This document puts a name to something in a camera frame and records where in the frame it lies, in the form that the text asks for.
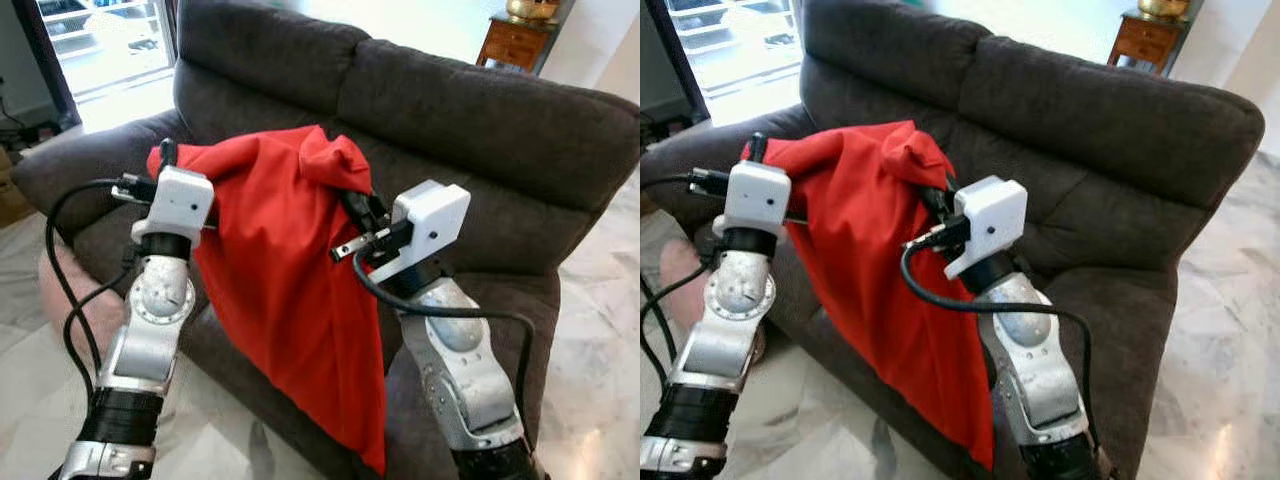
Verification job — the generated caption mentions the dark brown door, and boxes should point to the dark brown door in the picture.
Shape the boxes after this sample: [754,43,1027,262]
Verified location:
[10,0,81,126]
[640,0,711,126]

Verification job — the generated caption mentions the cardboard box with black symbols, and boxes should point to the cardboard box with black symbols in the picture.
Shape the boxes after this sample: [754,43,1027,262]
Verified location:
[0,150,33,229]

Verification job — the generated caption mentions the dark grey fabric sofa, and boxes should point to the dark grey fabric sofa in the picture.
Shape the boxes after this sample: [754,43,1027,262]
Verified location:
[12,0,641,480]
[640,0,1266,480]

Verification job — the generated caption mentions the red pillow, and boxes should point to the red pillow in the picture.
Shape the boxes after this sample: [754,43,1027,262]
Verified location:
[742,120,996,471]
[147,125,391,476]

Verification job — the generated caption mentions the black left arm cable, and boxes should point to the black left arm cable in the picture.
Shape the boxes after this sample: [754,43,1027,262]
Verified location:
[45,175,156,373]
[640,265,716,391]
[640,168,733,197]
[63,262,138,401]

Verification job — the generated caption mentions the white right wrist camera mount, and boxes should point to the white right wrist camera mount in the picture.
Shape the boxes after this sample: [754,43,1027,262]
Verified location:
[945,175,1028,281]
[370,180,471,286]

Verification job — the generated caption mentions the white metal gate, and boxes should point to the white metal gate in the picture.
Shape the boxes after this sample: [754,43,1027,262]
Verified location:
[665,0,801,96]
[38,0,176,101]

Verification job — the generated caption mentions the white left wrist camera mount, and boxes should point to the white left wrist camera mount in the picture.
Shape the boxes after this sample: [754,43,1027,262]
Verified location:
[130,165,216,249]
[722,160,793,238]

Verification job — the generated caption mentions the brown wooden cabinet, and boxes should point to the brown wooden cabinet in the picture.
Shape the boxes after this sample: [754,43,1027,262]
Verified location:
[477,12,561,76]
[1107,8,1191,76]

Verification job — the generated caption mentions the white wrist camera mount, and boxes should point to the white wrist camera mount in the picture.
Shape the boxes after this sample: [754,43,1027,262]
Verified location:
[945,175,1028,281]
[722,160,793,238]
[130,165,216,249]
[370,180,471,286]

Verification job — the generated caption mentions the pink pillow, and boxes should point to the pink pillow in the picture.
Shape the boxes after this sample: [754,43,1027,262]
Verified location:
[655,238,716,336]
[38,243,129,356]

